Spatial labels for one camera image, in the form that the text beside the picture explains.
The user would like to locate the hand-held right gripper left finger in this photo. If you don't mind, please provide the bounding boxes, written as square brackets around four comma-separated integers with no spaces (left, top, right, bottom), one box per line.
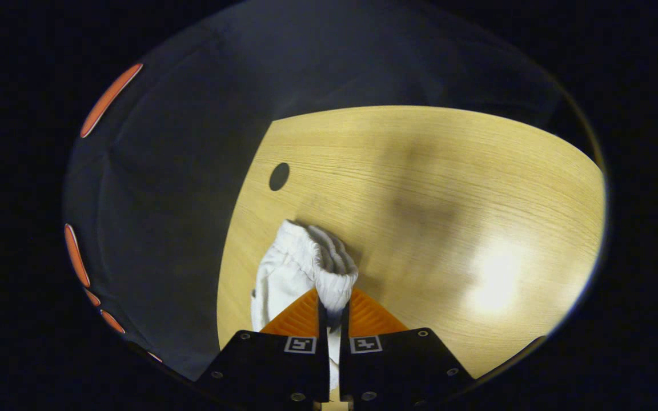
[198,287,330,409]

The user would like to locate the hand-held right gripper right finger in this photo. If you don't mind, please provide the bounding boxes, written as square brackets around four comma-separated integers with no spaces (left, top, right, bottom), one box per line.
[339,287,475,409]

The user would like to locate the white jeans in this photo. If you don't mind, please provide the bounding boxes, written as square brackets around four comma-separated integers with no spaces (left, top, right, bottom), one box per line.
[251,219,359,392]

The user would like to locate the black backdrop cloth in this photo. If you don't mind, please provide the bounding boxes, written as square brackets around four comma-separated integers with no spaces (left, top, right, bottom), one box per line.
[63,6,598,380]

